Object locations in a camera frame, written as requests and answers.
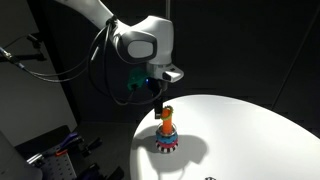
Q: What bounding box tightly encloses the purple clamp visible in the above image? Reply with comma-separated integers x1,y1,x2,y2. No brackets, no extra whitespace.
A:
59,131,82,150
78,165,102,180

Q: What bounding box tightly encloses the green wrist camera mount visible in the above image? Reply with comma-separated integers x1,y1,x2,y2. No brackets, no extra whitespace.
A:
126,67,150,92

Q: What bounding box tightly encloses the white wall panel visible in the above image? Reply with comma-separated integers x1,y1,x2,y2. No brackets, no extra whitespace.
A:
0,0,79,148

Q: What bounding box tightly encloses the silver vertical pole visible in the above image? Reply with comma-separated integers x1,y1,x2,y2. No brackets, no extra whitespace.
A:
165,0,172,20

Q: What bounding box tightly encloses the orange handled tool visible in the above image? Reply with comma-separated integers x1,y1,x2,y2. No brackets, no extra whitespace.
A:
55,148,70,157

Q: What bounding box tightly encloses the silver aluminium extrusion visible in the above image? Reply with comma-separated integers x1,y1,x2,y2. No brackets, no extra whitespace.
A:
25,152,45,165

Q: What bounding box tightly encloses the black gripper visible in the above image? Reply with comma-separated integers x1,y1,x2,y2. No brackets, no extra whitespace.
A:
146,77,168,120

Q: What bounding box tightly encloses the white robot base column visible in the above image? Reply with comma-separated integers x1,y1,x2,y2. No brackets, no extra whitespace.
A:
0,130,44,180

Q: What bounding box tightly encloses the black upright post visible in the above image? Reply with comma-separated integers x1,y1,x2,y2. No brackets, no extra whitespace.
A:
33,0,83,127

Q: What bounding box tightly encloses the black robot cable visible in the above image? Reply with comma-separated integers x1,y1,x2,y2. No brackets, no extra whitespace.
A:
87,18,165,107

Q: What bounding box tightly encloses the green bumpy ring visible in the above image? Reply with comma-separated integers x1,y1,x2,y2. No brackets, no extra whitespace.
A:
160,105,175,121

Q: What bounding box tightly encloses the black clamp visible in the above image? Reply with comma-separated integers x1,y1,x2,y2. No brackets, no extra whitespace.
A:
81,136,103,158

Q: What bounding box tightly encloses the perforated metal breadboard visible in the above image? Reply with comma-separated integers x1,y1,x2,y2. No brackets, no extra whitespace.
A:
28,146,80,180

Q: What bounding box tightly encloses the black white checkered base ring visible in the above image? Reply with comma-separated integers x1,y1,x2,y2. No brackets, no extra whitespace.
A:
155,142,179,155

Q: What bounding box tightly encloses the pink ring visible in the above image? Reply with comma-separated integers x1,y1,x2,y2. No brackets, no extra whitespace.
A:
155,137,179,149

